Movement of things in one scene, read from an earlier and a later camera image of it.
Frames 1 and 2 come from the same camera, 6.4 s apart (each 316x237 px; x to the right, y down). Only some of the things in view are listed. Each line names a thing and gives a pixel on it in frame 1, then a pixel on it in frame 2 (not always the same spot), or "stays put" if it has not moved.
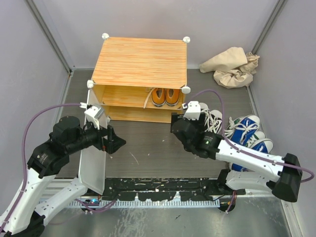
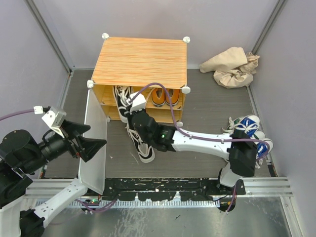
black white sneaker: (204, 108) to (122, 93)
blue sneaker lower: (263, 144) stays put
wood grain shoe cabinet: (141, 79) stays put
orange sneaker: (158, 97) stays put
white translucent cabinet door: (92, 165) stays put
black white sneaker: (215, 121) to (145, 151)
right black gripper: (200, 124) to (142, 110)
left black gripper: (111, 144) to (90, 145)
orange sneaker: (172, 96) stays put
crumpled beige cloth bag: (232, 68) stays put
